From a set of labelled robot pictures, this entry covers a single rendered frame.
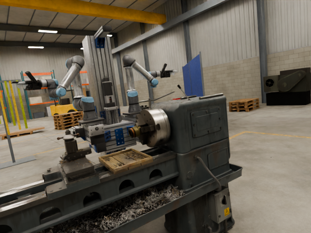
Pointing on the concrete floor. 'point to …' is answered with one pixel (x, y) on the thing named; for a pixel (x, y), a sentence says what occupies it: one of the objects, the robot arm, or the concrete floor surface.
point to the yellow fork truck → (65, 107)
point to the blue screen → (194, 77)
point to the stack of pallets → (67, 120)
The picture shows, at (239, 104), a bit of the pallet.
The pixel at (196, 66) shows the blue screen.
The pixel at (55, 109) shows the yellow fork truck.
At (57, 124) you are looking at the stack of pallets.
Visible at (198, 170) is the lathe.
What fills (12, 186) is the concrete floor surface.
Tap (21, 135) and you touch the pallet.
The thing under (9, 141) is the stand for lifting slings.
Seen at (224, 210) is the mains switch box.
